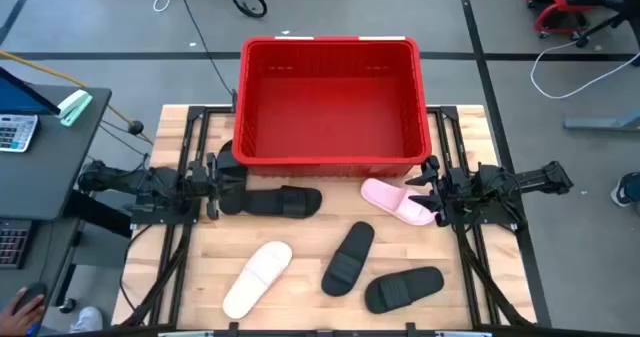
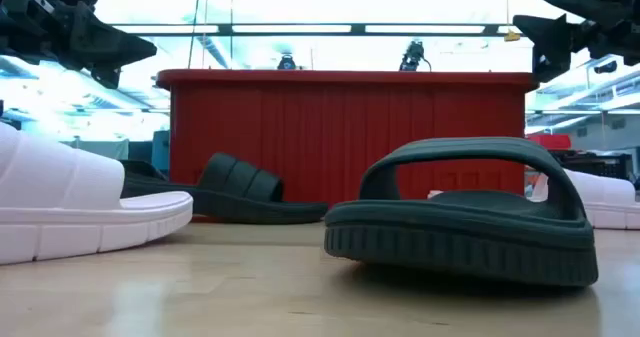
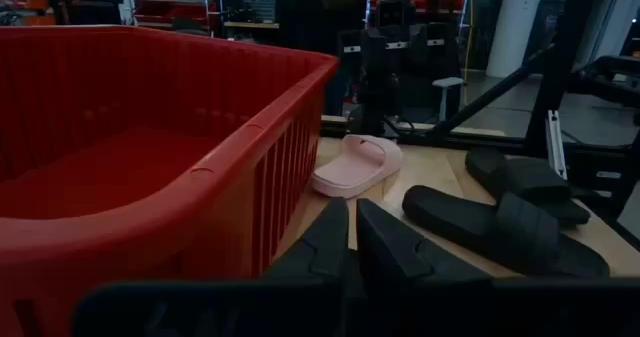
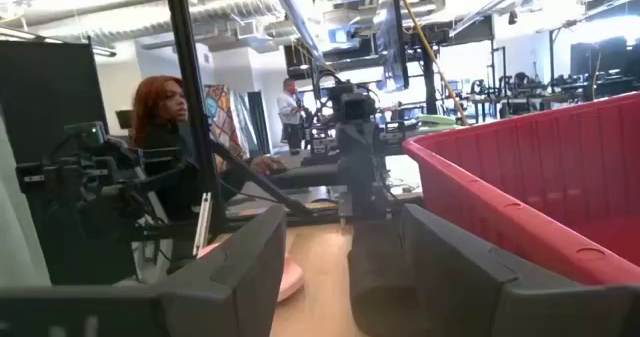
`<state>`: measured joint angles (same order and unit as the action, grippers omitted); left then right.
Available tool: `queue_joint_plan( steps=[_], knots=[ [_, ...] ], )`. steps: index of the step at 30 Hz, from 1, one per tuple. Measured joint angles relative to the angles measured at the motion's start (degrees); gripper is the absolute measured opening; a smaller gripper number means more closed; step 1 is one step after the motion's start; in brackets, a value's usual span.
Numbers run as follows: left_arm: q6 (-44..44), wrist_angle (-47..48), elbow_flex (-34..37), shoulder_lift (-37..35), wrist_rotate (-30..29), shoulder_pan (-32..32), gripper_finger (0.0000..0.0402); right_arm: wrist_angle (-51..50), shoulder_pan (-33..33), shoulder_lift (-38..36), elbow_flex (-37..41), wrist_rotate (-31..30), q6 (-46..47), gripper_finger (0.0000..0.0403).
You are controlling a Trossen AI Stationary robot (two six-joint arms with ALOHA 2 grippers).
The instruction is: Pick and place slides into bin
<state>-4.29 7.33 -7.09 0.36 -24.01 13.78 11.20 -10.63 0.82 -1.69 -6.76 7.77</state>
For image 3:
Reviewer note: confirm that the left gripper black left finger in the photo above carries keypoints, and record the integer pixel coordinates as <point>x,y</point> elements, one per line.
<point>320,252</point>

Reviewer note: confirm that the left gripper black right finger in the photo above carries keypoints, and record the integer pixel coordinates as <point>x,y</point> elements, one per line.
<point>395,257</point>

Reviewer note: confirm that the black rubber slide sandal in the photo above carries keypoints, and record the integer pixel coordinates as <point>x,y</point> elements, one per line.
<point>450,217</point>
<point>530,177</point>

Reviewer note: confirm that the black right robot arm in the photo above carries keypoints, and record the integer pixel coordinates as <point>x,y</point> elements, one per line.
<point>380,77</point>

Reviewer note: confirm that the large red plastic bin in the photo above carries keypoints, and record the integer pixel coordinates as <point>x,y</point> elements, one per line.
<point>125,127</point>

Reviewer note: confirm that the pink rubber slide sandal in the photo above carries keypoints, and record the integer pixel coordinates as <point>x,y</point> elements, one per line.
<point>350,172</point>

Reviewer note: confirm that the light grey small stand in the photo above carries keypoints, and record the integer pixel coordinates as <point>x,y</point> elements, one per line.
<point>446,83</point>

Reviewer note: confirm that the wooden shelf board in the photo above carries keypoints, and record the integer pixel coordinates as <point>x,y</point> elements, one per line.
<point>250,25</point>

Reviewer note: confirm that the grey plastic crate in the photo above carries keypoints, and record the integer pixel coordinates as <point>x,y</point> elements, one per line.
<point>259,4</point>

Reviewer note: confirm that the white round pillar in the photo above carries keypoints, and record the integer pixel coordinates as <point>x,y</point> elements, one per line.
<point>515,27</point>

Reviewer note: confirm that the red storage shelf rack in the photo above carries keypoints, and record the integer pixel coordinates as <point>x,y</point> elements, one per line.
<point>160,7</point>

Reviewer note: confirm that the silver aluminium bracket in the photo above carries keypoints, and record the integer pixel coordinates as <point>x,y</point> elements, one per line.
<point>556,147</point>

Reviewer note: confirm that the black metal rig frame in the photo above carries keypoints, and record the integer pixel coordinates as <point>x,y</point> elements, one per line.
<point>560,77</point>

